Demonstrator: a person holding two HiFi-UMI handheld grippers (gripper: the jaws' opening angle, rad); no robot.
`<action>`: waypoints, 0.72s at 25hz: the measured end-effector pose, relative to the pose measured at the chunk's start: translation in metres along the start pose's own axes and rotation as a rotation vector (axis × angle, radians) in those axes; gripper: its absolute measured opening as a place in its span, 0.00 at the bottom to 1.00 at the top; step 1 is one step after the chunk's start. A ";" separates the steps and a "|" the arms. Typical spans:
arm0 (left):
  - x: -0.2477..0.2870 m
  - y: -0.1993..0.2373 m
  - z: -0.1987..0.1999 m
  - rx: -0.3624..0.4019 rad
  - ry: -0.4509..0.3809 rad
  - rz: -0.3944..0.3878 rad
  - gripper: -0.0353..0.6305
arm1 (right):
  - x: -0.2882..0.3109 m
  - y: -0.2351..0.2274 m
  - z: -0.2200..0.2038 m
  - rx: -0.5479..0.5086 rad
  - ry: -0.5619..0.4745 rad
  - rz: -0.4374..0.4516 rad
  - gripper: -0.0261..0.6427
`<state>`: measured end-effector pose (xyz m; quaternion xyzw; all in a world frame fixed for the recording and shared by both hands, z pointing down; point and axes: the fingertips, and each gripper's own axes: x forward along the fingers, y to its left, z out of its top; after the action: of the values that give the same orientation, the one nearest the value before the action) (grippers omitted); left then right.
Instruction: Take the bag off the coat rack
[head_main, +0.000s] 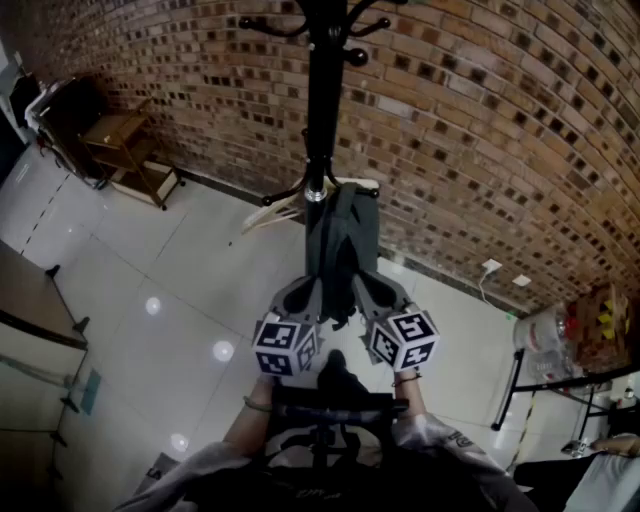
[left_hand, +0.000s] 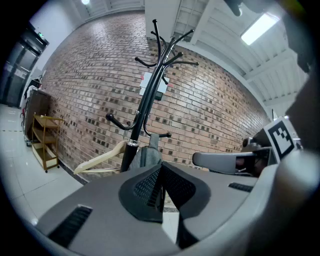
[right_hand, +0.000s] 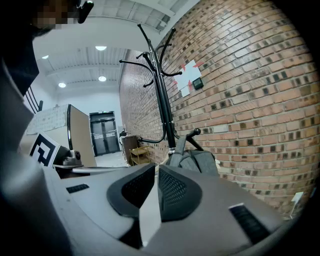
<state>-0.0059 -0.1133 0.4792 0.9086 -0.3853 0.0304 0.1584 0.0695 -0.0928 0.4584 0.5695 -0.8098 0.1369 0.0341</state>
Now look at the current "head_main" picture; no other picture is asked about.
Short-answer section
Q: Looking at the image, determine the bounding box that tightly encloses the cream wooden hanger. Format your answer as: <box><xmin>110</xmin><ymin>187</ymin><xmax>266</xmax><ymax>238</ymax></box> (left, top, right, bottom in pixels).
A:
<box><xmin>241</xmin><ymin>174</ymin><xmax>379</xmax><ymax>236</ymax></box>

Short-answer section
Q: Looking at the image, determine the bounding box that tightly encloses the black folding stand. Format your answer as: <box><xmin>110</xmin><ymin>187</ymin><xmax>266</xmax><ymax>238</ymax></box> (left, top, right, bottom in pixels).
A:
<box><xmin>491</xmin><ymin>347</ymin><xmax>640</xmax><ymax>432</ymax></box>

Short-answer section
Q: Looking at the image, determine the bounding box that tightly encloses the brown top desk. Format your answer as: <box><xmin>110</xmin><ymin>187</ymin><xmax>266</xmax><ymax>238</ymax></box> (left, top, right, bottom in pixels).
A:
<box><xmin>0</xmin><ymin>239</ymin><xmax>92</xmax><ymax>351</ymax></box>

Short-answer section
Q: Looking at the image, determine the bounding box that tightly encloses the person's right forearm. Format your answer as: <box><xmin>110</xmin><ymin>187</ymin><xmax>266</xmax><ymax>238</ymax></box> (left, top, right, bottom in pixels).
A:
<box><xmin>392</xmin><ymin>368</ymin><xmax>427</xmax><ymax>426</ymax></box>

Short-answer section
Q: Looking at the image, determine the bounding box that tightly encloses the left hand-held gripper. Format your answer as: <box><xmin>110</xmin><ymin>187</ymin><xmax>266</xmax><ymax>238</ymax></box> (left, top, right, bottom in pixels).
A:
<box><xmin>251</xmin><ymin>277</ymin><xmax>324</xmax><ymax>377</ymax></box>

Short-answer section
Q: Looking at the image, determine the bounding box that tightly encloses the white socket cable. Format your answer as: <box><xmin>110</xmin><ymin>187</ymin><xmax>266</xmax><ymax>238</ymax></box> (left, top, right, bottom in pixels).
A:
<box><xmin>476</xmin><ymin>272</ymin><xmax>507</xmax><ymax>307</ymax></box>

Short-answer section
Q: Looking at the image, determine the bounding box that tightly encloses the person's left forearm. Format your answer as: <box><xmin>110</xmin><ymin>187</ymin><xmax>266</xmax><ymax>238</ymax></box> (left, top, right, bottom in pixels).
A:
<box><xmin>223</xmin><ymin>374</ymin><xmax>277</xmax><ymax>457</ymax></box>

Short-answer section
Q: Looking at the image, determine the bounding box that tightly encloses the yellow black caution tape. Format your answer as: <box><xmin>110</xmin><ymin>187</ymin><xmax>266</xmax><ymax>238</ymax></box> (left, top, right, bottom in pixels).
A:
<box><xmin>513</xmin><ymin>389</ymin><xmax>537</xmax><ymax>467</ymax></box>

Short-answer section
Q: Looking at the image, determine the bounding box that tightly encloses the teal sheet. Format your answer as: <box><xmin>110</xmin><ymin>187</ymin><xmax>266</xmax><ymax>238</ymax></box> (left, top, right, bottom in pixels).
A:
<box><xmin>79</xmin><ymin>367</ymin><xmax>104</xmax><ymax>417</ymax></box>

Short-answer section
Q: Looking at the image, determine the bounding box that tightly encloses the black chest mount bracket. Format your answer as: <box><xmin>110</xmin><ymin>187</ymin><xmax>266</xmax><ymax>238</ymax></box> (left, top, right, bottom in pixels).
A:
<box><xmin>271</xmin><ymin>388</ymin><xmax>410</xmax><ymax>469</ymax></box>

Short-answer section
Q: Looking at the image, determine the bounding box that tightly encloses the small white bottle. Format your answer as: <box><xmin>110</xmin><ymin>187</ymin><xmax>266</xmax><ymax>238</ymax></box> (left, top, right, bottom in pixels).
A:
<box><xmin>619</xmin><ymin>374</ymin><xmax>639</xmax><ymax>409</ymax></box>

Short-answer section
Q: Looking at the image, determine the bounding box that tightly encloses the black metal coat rack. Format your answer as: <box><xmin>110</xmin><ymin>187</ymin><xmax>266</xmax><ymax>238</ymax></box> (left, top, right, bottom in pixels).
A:
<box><xmin>238</xmin><ymin>0</ymin><xmax>409</xmax><ymax>241</ymax></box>

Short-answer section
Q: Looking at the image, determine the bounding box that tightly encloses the person's black shoe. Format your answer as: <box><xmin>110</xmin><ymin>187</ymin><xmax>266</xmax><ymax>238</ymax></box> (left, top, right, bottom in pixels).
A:
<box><xmin>316</xmin><ymin>349</ymin><xmax>369</xmax><ymax>397</ymax></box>

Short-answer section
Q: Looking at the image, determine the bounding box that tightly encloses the clear bag of bottles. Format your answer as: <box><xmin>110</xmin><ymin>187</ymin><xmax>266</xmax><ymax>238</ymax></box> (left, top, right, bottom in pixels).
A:
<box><xmin>513</xmin><ymin>304</ymin><xmax>585</xmax><ymax>382</ymax></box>

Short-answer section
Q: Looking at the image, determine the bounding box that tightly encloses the wooden trolley cart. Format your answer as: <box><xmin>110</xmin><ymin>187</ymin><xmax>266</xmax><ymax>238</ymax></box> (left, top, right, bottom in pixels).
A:
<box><xmin>78</xmin><ymin>97</ymin><xmax>187</xmax><ymax>212</ymax></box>

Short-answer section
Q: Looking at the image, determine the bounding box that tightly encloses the box with yellow items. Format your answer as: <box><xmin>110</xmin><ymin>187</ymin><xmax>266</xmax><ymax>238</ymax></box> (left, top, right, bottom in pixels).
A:
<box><xmin>563</xmin><ymin>283</ymin><xmax>632</xmax><ymax>372</ymax></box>

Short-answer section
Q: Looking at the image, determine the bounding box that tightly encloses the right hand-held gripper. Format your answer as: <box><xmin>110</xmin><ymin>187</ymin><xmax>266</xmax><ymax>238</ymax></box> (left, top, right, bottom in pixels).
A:
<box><xmin>352</xmin><ymin>273</ymin><xmax>441</xmax><ymax>374</ymax></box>

